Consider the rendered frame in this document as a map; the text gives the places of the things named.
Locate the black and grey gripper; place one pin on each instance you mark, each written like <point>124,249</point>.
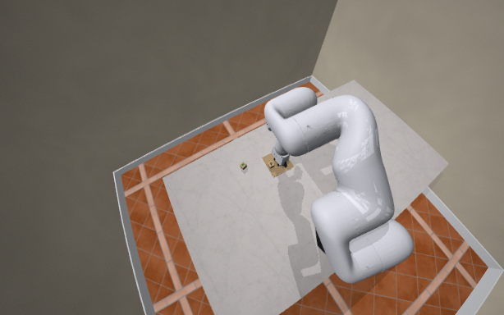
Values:
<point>281,160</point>

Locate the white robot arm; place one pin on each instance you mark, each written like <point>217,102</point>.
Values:
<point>360,209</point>

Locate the tan flat mat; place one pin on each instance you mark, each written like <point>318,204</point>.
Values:
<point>276,170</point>

